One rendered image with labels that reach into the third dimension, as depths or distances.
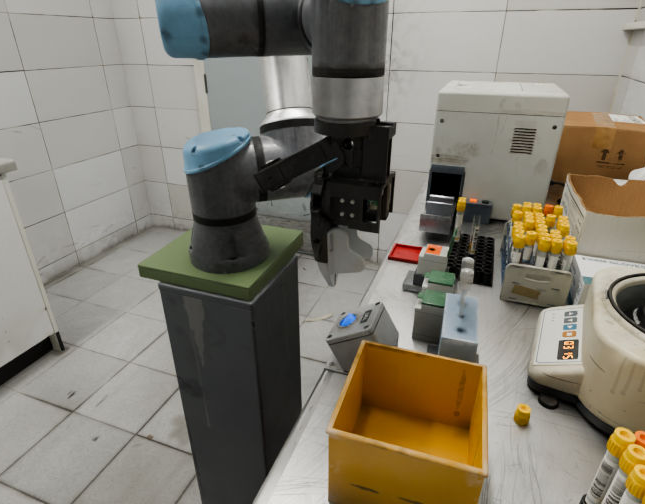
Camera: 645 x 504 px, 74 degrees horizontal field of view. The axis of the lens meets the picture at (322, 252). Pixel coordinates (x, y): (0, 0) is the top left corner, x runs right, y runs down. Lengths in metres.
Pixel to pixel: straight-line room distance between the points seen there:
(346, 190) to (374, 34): 0.15
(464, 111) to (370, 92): 0.65
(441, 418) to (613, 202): 0.70
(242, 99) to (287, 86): 1.94
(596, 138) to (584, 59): 0.96
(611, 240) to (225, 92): 2.31
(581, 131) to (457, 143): 0.49
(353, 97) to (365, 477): 0.35
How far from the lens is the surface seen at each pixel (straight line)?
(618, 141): 1.50
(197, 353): 0.89
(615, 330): 0.58
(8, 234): 2.04
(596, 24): 2.41
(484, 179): 1.11
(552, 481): 0.55
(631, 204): 1.10
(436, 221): 0.97
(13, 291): 2.10
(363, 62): 0.44
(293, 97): 0.78
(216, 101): 2.82
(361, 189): 0.46
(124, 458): 1.75
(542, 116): 1.08
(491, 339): 0.70
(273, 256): 0.82
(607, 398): 0.59
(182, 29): 0.52
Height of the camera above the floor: 1.28
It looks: 26 degrees down
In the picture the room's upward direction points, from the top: straight up
